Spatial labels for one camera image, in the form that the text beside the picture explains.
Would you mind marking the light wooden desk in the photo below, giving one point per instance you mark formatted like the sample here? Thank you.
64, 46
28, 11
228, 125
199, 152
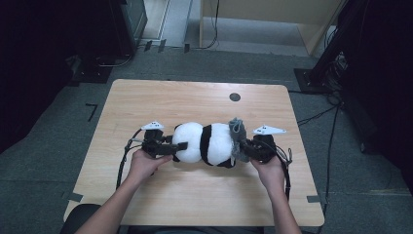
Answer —
259, 9

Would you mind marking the black metal stand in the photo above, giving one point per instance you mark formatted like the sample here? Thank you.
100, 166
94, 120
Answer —
324, 61

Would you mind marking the person's left hand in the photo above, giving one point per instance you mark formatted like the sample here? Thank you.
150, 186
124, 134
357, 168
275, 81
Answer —
146, 167

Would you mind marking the black and white panda plush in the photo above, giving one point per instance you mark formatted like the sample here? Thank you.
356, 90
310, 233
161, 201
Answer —
214, 146

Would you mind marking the dark curtain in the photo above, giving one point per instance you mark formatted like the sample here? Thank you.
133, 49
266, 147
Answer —
386, 81
29, 65

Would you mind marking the grey knitted doll garment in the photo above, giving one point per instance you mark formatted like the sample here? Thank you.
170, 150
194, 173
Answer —
238, 130

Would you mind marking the dark tape strip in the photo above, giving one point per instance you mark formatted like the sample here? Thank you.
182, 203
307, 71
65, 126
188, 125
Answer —
186, 48
162, 46
148, 45

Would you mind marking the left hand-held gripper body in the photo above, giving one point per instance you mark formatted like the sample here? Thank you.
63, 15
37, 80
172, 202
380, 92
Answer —
154, 146

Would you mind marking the grey tape piece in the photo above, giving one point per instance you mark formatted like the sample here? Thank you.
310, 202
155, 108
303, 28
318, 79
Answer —
313, 199
74, 197

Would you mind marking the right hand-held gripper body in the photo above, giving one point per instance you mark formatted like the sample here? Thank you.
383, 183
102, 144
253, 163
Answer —
264, 148

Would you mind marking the person's right hand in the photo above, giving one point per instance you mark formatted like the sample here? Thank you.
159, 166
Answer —
271, 174

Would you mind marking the black chair seat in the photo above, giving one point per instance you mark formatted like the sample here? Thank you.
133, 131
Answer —
76, 219

